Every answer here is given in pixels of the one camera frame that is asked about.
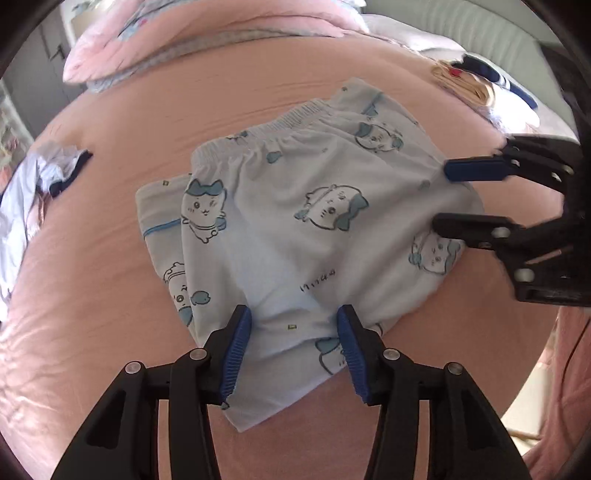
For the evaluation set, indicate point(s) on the pink checkered folded duvet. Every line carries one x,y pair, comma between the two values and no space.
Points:
152,50

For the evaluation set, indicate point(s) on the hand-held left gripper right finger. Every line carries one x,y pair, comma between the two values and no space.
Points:
351,355

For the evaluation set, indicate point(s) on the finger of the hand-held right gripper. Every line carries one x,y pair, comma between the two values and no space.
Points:
461,228
471,168

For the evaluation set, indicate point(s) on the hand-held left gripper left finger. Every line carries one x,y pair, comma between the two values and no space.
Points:
238,350

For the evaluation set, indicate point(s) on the light blue satin garment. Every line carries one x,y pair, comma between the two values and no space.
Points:
18,207

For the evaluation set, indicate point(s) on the white shelf rack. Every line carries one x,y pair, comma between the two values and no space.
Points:
11,120

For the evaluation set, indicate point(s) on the cat-print pyjama pants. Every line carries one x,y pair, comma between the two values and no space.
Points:
286,230

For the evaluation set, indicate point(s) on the grey-green padded headboard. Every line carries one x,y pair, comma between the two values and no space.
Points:
508,39

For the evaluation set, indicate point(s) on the pink sheet bed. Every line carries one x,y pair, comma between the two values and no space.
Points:
115,323

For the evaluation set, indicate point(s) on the pale pink waffle pillow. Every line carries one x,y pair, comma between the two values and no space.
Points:
547,115

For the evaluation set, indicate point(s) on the grey door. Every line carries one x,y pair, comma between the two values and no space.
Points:
41,50

